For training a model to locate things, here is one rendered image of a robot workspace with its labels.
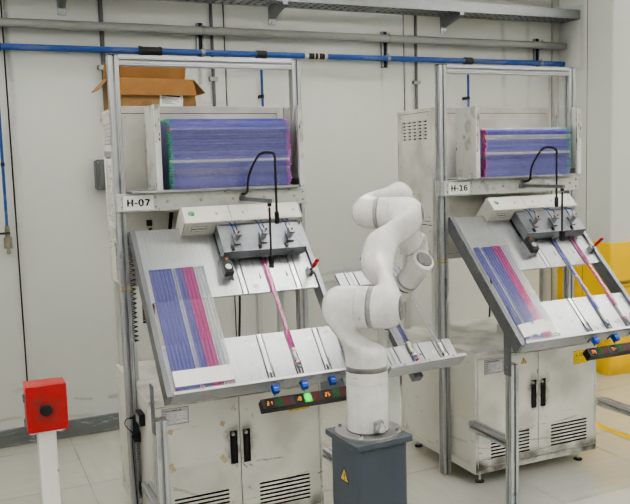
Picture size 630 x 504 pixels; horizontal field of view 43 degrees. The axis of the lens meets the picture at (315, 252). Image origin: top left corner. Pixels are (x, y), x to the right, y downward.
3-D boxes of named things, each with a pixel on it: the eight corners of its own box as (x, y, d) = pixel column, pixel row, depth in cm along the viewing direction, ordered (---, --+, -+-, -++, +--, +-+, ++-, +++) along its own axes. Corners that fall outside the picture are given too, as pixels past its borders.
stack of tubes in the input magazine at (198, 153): (293, 184, 324) (290, 118, 321) (169, 189, 303) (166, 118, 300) (281, 184, 335) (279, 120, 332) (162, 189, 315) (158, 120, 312)
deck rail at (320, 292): (350, 377, 296) (356, 369, 291) (345, 378, 295) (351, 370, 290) (296, 228, 333) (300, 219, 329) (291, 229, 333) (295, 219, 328)
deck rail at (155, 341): (170, 405, 268) (173, 396, 264) (164, 406, 267) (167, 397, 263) (133, 239, 306) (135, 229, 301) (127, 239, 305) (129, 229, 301)
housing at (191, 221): (293, 238, 331) (303, 216, 321) (178, 246, 311) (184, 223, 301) (288, 223, 336) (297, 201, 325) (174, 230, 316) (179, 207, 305)
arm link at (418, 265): (399, 265, 297) (396, 283, 290) (415, 244, 287) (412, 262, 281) (420, 273, 298) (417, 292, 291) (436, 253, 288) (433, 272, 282)
